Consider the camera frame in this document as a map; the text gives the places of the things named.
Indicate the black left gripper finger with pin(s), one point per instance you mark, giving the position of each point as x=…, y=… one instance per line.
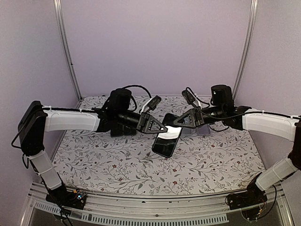
x=155, y=124
x=161, y=130

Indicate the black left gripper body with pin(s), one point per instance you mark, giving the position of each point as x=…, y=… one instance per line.
x=139, y=125

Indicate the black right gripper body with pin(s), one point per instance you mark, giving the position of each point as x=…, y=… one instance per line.
x=217, y=117

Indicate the light blue silicone phone case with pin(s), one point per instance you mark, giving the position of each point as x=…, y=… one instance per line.
x=186, y=131

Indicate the lilac silicone phone case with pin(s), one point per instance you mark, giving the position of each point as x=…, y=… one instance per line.
x=203, y=130

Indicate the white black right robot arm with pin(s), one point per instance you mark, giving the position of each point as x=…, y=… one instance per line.
x=276, y=135

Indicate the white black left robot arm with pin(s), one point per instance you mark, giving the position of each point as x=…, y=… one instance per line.
x=39, y=120

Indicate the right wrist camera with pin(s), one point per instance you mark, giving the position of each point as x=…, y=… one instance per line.
x=192, y=99

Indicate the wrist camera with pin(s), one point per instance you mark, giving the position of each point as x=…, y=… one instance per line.
x=151, y=104
x=192, y=99

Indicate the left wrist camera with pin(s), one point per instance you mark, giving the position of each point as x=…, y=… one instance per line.
x=151, y=104

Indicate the aluminium front rail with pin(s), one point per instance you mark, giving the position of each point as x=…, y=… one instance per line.
x=114, y=209

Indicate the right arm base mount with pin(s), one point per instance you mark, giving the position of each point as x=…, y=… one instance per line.
x=252, y=196

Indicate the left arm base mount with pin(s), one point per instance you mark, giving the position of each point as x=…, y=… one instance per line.
x=62, y=197

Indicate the aluminium right rear frame post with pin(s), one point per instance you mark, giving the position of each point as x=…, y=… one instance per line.
x=246, y=47

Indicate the aluminium frame post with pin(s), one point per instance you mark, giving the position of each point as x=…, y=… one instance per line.
x=66, y=49
x=246, y=47

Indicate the aluminium left rear frame post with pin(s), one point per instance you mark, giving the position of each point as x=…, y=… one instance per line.
x=66, y=49

